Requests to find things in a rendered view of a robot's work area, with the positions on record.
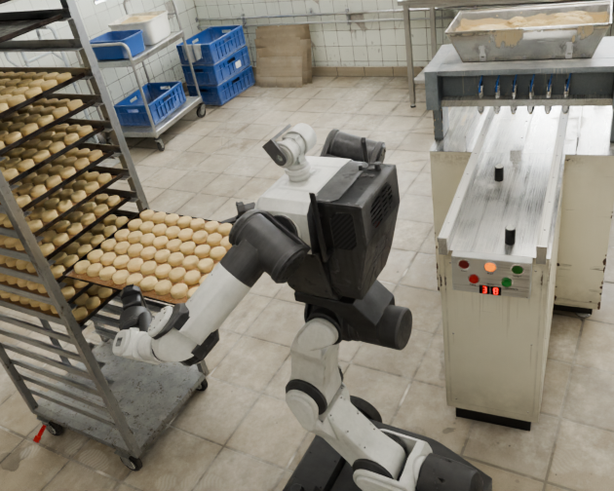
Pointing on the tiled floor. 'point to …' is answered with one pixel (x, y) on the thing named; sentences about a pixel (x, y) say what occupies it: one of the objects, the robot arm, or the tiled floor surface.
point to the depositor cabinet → (442, 170)
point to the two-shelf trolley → (150, 82)
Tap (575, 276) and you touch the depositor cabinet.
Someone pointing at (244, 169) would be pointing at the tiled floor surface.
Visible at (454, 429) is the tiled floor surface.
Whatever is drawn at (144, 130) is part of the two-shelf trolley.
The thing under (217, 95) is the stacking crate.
